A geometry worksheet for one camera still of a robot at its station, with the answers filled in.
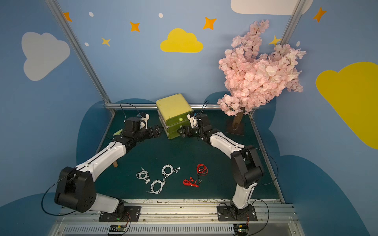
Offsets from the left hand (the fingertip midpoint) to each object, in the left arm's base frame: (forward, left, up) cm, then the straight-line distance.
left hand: (158, 127), depth 86 cm
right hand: (+2, -16, -4) cm, 16 cm away
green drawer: (+7, -13, 0) cm, 15 cm away
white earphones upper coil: (-19, -9, -19) cm, 28 cm away
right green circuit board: (-48, -46, -21) cm, 70 cm away
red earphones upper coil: (-18, -27, -18) cm, 38 cm away
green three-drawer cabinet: (+11, -8, +1) cm, 13 cm away
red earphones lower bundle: (-26, -20, -18) cm, 38 cm away
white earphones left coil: (-23, +8, -19) cm, 30 cm away
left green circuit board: (-49, +16, -21) cm, 55 cm away
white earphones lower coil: (-27, -4, -19) cm, 33 cm away
